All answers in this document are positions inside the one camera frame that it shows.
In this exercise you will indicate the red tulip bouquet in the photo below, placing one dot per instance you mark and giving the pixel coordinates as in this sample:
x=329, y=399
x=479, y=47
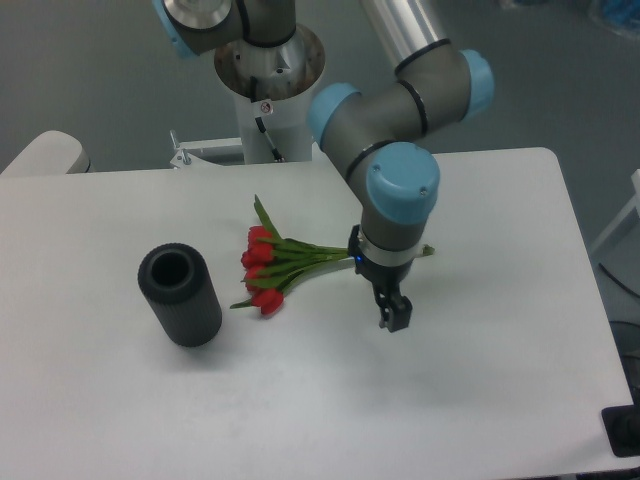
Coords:
x=274, y=265

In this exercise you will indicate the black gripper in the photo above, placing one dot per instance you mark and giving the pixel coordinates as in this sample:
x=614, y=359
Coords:
x=385, y=270

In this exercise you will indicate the black ribbed cylindrical vase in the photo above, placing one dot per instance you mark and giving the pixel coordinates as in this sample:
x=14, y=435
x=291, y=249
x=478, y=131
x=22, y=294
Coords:
x=175, y=280

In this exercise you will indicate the blue plastic bag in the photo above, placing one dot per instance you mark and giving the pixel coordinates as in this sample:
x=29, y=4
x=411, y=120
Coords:
x=618, y=16

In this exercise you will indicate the white frame at right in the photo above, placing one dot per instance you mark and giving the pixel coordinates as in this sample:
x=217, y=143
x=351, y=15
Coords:
x=623, y=222

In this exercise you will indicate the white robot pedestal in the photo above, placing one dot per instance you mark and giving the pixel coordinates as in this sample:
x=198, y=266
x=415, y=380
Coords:
x=272, y=89

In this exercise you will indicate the black box at table edge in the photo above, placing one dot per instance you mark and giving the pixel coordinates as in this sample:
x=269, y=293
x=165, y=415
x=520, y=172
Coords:
x=622, y=429

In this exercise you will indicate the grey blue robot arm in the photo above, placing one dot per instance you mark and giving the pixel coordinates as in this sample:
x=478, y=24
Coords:
x=370, y=140

